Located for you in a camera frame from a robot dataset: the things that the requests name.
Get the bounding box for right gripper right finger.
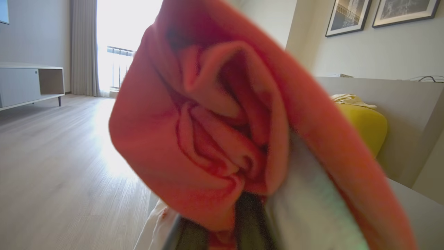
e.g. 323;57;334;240
236;191;274;250

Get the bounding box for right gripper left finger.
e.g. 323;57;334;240
163;214;210;250

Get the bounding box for white cloth garment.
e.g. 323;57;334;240
134;132;370;250

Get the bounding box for red cloth garment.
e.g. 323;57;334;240
109;0;418;250

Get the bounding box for pale yellow cloth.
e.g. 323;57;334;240
331;93;377;111

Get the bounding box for grey fabric sofa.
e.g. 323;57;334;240
314;76;444;250

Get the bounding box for dark balcony railing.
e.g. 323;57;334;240
107;46;136;89

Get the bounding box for grey window curtain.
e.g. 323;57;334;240
69;0;101;97

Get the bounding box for white low TV cabinet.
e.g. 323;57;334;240
0;62;65;111

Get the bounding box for small black framed picture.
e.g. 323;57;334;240
325;0;373;38

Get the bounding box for wide black framed picture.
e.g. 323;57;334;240
372;0;442;28

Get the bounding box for black cable loop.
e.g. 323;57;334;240
408;75;444;83

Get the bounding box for wall television screen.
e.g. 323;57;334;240
0;0;10;25

